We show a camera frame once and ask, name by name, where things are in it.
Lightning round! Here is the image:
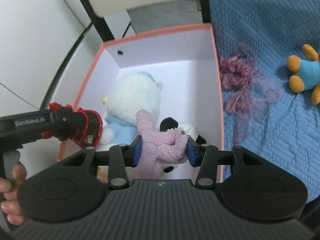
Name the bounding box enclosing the pink plush toy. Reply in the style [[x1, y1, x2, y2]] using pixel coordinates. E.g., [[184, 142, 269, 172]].
[[136, 109, 188, 179]]

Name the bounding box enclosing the red black spiky toy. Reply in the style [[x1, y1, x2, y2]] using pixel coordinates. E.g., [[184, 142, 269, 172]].
[[42, 102, 103, 148]]

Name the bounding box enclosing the purple pink fabric scrunchie bow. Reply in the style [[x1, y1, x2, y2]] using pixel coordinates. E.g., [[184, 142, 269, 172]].
[[219, 43, 283, 144]]

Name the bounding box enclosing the brown teddy bear blue shirt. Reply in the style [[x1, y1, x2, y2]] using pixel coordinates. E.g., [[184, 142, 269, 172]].
[[286, 44, 319, 105]]

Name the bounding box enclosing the left human hand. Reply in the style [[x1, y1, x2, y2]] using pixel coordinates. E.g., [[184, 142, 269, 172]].
[[1, 163, 27, 225]]

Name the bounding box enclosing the black and white panda plush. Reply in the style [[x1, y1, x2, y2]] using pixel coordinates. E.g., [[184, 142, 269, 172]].
[[159, 117, 207, 175]]

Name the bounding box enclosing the white plush with blue scarf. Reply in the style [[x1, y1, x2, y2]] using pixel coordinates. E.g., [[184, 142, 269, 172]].
[[99, 72, 163, 148]]

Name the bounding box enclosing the pink cardboard storage box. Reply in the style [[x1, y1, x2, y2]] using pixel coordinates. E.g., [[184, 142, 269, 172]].
[[56, 23, 225, 183]]

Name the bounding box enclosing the blue quilted chair cover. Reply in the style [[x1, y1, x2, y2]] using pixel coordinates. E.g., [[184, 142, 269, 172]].
[[209, 0, 319, 200]]

